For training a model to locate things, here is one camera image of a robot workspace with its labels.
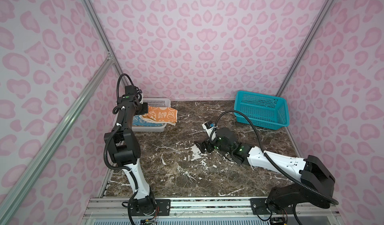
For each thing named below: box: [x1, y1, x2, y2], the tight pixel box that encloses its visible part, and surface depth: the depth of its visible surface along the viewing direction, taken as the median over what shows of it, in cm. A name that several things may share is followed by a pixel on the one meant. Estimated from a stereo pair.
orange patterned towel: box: [142, 106, 178, 123], surface depth 99 cm
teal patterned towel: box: [132, 115, 166, 127], surface depth 102 cm
